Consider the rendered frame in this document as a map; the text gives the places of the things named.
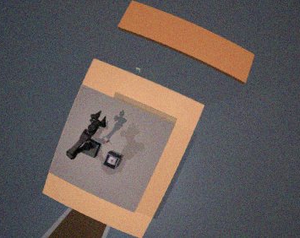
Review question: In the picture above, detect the pale pink square plate with hole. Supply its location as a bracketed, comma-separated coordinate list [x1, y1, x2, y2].
[107, 156, 117, 165]

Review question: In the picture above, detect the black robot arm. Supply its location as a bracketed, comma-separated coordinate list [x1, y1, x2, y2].
[67, 118, 97, 160]

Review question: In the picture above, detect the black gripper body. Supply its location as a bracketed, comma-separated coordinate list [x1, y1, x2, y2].
[90, 114, 106, 130]

